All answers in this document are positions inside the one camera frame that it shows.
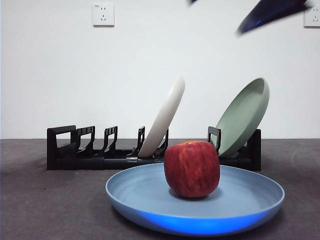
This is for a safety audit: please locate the black plate rack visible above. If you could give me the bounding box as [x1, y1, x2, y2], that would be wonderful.
[46, 124, 262, 172]

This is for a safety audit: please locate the red apple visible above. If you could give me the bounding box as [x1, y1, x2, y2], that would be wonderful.
[163, 140, 221, 199]

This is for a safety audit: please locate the white plate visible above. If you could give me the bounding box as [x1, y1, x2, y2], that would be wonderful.
[138, 75, 186, 159]

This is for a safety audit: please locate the blue plate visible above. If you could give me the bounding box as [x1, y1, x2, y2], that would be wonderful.
[104, 162, 286, 237]

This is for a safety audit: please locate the white wall socket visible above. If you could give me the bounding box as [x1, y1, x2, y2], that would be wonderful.
[92, 3, 115, 27]
[303, 5, 320, 28]

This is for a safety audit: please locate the green plate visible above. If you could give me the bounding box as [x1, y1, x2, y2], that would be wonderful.
[209, 77, 270, 159]

